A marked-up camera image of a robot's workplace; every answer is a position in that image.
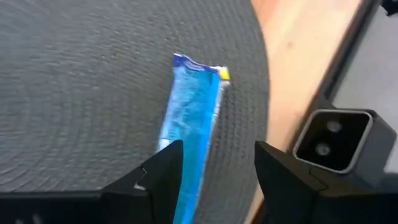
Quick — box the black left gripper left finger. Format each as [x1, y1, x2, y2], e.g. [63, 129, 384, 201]
[100, 139, 185, 224]

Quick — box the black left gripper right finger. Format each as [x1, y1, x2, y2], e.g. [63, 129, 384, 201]
[254, 140, 338, 224]

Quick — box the white green snack bag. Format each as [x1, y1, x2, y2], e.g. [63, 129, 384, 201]
[157, 53, 231, 224]

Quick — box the round grey woven placemat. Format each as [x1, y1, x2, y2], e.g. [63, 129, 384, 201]
[0, 0, 271, 224]

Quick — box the grey table-level camera box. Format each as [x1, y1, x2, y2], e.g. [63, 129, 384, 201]
[292, 108, 398, 190]

